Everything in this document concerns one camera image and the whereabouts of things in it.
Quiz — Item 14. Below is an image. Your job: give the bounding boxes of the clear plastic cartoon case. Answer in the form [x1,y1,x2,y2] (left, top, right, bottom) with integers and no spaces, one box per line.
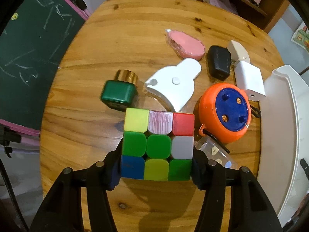
[194,136,239,170]

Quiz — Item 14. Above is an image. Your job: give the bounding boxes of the multicolour puzzle cube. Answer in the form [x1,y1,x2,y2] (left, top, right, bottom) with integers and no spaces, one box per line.
[121,108,195,181]

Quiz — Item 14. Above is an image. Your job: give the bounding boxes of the green bottle with gold cap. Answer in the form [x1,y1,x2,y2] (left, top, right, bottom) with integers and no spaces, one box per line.
[100,70,138,112]

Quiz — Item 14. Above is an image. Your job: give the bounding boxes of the white plastic bin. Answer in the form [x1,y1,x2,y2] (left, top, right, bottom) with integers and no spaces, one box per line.
[257,65,308,226]

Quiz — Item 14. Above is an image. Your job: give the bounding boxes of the orange and blue round reel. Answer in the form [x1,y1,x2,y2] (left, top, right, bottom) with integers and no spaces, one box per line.
[198,83,251,143]

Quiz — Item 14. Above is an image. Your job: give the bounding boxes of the white power adapter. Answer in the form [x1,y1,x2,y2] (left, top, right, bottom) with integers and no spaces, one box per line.
[234,61,266,102]

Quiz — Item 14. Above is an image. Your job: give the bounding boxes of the cream white small box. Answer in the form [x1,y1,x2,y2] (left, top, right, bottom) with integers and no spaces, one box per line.
[227,40,251,64]

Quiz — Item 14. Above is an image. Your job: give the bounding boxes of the black power adapter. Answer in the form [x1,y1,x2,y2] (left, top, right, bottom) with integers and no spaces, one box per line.
[207,45,232,81]

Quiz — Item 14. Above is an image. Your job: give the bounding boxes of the white plastic bottle-shaped holder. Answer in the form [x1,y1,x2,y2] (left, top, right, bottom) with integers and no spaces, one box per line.
[145,58,202,112]

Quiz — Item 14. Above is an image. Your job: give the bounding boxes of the wooden shelf unit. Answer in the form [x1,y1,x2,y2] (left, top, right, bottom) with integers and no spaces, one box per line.
[198,0,290,33]

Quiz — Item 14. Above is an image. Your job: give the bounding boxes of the pink oval case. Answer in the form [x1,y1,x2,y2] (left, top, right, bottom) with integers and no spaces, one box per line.
[166,29,206,61]

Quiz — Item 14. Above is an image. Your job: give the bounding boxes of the fruit wall poster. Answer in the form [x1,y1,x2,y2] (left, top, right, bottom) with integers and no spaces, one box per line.
[291,22,309,52]

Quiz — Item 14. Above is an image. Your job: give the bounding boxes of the green chalkboard with pink frame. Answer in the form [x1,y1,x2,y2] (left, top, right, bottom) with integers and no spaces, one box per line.
[1,0,88,136]

